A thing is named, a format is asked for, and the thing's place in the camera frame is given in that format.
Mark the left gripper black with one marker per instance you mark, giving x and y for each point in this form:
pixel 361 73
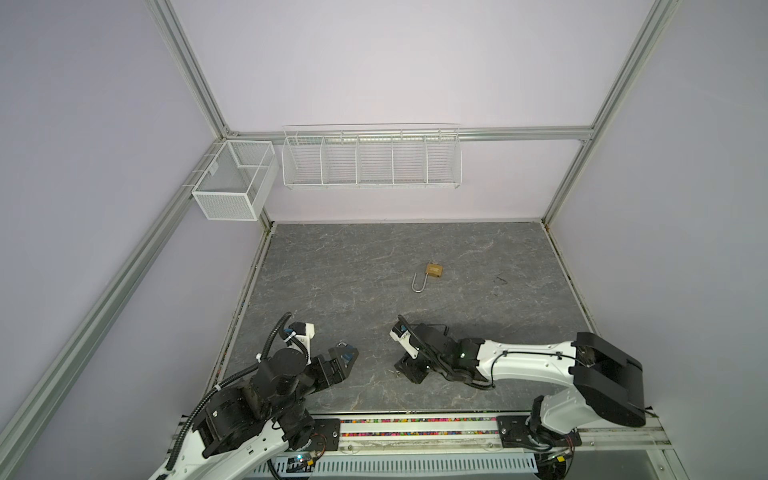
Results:
pixel 328 379

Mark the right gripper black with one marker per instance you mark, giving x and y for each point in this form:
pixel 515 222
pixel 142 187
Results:
pixel 408 368

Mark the brass padlock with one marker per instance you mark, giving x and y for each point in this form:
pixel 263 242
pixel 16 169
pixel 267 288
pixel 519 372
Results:
pixel 419 281

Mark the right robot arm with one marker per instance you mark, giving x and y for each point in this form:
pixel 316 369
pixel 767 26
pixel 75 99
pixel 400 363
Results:
pixel 597 380

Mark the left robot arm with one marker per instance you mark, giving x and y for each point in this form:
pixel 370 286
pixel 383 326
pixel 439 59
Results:
pixel 259 412

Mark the white mesh box basket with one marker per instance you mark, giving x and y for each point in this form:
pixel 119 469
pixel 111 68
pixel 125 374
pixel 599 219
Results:
pixel 237 181

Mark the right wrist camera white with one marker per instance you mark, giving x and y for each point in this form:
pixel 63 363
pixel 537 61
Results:
pixel 401 334

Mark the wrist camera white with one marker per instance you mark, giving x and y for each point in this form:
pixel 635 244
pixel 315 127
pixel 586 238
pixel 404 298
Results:
pixel 401 334
pixel 298 335

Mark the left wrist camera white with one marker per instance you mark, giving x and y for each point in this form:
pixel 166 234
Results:
pixel 298 335

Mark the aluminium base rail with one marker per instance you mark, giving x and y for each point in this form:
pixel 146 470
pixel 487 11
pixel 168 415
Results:
pixel 461 442

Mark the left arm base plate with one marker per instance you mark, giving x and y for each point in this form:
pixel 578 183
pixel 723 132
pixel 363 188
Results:
pixel 322 435

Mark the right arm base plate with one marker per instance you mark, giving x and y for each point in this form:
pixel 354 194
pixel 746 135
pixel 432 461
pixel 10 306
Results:
pixel 514 432

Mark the white wire shelf basket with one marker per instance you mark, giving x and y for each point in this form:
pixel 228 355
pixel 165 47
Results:
pixel 372 156

